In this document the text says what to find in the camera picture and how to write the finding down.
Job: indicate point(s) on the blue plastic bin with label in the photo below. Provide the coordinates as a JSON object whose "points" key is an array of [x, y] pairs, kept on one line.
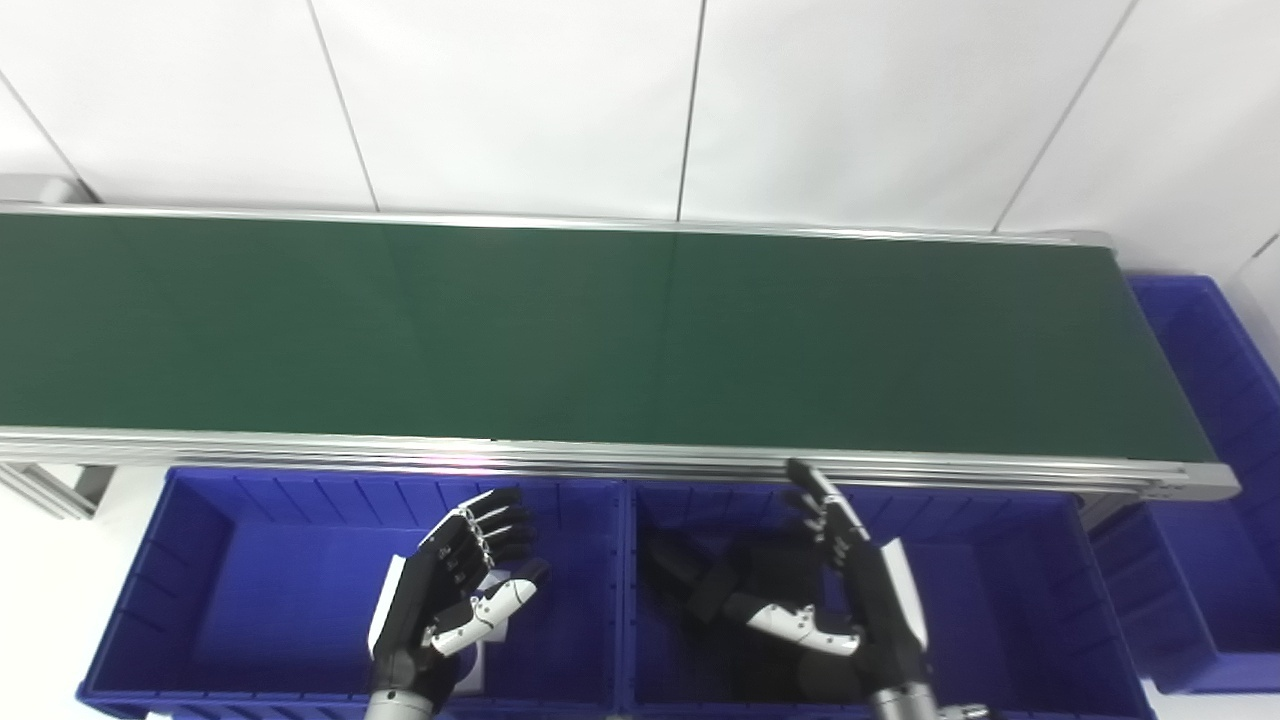
{"points": [[260, 590]]}

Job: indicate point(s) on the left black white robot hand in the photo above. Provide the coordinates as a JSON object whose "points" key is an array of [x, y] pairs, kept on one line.
{"points": [[430, 600]]}

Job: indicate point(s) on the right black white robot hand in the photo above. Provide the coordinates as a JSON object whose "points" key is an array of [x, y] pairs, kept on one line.
{"points": [[885, 610]]}

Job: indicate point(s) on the grey conveyor end housing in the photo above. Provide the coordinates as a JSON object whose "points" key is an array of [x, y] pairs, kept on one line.
{"points": [[45, 190]]}

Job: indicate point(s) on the blue bin holding black parts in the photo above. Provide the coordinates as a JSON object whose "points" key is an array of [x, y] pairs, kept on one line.
{"points": [[1000, 620]]}

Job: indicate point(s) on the green conveyor belt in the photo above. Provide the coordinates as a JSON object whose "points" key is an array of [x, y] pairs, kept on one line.
{"points": [[600, 330]]}

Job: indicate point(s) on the black object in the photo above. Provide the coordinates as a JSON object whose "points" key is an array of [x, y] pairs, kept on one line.
{"points": [[685, 580]]}

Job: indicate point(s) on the aluminium conveyor leg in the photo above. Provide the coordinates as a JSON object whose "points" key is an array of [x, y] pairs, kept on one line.
{"points": [[1105, 508], [50, 490]]}

